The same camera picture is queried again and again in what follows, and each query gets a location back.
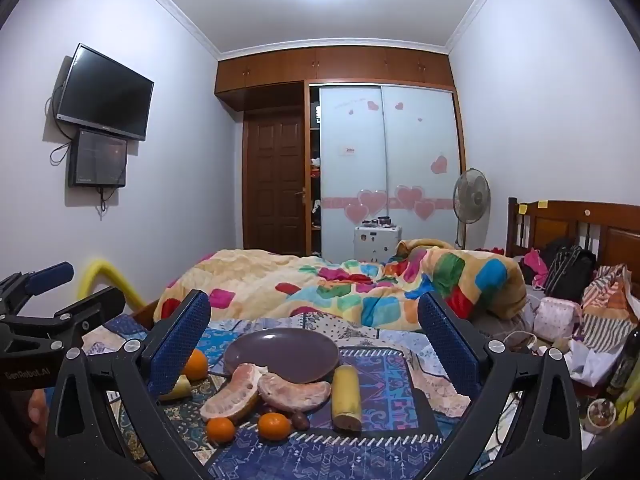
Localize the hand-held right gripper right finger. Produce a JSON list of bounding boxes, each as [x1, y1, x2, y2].
[[417, 291, 583, 480]]

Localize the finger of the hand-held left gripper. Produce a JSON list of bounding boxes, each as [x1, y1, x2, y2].
[[0, 286, 127, 356], [0, 261, 75, 321]]

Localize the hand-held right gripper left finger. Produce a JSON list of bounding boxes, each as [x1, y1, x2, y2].
[[45, 289, 213, 480]]

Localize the orange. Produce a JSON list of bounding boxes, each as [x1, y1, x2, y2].
[[206, 416, 236, 444], [181, 348, 208, 382], [257, 411, 292, 441]]

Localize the short banana piece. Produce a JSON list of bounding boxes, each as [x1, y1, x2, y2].
[[160, 375, 192, 402]]

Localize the peeled pomelo segment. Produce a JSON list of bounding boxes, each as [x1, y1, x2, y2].
[[257, 372, 332, 413], [200, 363, 270, 421]]

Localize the purple plate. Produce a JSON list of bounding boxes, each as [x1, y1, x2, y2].
[[222, 328, 340, 383]]

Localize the long banana piece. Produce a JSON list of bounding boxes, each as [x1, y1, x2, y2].
[[331, 364, 363, 432]]

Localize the person's left hand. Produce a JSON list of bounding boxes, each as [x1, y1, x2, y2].
[[27, 390, 49, 457]]

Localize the yellow foam tube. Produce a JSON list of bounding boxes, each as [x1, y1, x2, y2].
[[77, 258, 148, 311]]

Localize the grey pillow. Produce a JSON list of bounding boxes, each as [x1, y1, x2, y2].
[[470, 305, 536, 337]]

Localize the pink pouch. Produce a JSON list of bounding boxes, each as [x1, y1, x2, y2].
[[534, 296, 583, 341]]

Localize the pink clothes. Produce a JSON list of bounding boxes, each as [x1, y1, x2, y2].
[[520, 249, 548, 286]]

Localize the small white appliance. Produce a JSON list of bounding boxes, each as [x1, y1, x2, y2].
[[354, 225, 402, 263]]

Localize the black bag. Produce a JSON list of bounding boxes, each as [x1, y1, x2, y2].
[[544, 246, 597, 303]]

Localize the colourful patchwork blanket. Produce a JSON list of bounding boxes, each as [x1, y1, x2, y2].
[[152, 239, 528, 333]]

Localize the standing fan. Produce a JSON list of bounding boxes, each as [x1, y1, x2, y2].
[[452, 167, 491, 251]]

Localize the white plastic bag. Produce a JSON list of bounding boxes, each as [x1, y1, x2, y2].
[[570, 345, 616, 386]]

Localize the striped bag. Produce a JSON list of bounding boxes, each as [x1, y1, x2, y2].
[[580, 265, 640, 356]]

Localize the wooden headboard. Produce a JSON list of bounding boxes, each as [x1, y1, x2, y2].
[[506, 197, 640, 281]]

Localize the blue patterned cloth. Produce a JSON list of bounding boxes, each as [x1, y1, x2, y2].
[[82, 310, 501, 480]]

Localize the round tin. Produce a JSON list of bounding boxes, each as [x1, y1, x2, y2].
[[587, 399, 618, 433]]

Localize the dark bottle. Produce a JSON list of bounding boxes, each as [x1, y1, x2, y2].
[[607, 327, 640, 396]]

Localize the brown wooden door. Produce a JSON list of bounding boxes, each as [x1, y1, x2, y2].
[[243, 110, 307, 257]]

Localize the frosted sliding wardrobe door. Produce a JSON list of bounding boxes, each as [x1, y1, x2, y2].
[[320, 85, 386, 261], [382, 85, 461, 251]]

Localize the wooden wardrobe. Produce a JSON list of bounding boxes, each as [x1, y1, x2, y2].
[[215, 46, 468, 261]]

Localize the black television cable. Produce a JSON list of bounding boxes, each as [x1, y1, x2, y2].
[[45, 85, 73, 166]]

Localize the small black wall monitor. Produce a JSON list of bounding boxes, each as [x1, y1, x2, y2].
[[67, 129, 128, 189]]

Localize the black wall television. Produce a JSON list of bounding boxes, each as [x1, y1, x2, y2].
[[56, 43, 155, 142]]

